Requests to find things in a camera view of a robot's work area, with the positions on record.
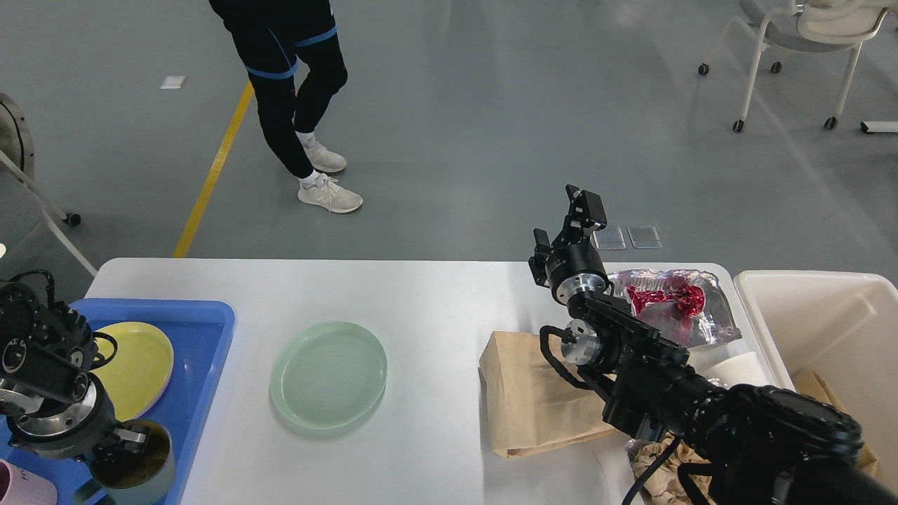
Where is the white rolling chair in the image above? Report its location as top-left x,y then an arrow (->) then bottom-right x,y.
698,1 -> 896,133

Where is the floor outlet plate right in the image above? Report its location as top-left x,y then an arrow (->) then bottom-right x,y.
626,226 -> 663,249

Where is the pale green plate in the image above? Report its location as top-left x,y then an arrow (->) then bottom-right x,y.
269,321 -> 389,432

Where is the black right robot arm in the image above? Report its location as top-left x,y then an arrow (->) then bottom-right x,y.
528,184 -> 896,504

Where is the person in black clothes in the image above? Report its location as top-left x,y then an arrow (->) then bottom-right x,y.
210,1 -> 363,214

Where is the white plastic bin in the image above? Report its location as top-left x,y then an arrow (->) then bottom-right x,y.
734,271 -> 897,490

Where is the floor outlet plate left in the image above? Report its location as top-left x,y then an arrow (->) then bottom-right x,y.
592,226 -> 626,250

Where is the floor outlet plate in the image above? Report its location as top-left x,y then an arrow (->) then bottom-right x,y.
592,226 -> 626,250
626,226 -> 663,249

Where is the pink cup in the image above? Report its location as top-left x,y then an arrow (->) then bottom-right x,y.
1,460 -> 58,504

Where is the grey chair at left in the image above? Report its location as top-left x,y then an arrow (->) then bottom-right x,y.
1,93 -> 98,277

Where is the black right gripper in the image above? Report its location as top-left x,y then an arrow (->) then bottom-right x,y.
530,184 -> 610,306

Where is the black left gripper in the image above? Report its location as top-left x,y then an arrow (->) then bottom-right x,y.
7,382 -> 151,466

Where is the blue plastic tray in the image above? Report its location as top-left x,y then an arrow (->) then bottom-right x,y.
0,299 -> 236,505

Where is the white paper cup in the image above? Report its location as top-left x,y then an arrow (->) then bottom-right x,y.
704,351 -> 774,388

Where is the brown paper bag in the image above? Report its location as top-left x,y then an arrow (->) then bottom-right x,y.
480,330 -> 616,459

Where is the teal mug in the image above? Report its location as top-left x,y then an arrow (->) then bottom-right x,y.
72,419 -> 176,504

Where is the yellow plate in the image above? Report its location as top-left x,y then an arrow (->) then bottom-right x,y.
92,322 -> 174,421

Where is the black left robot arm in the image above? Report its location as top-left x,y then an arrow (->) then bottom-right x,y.
1,269 -> 150,466

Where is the silver red foil wrapper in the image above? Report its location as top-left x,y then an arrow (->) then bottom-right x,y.
609,269 -> 743,348

